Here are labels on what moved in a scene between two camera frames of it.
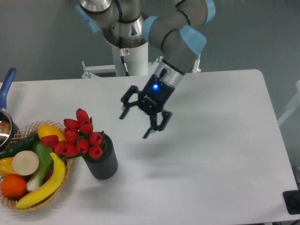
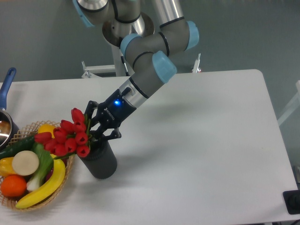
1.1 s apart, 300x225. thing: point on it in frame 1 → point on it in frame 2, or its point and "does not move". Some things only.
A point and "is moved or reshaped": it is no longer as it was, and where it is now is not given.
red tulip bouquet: [80, 137] is moved or reshaped
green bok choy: [46, 164] does not move
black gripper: [151, 100] → [112, 112]
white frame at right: [294, 106] does not move
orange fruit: [13, 185] does not move
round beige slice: [25, 163] does not move
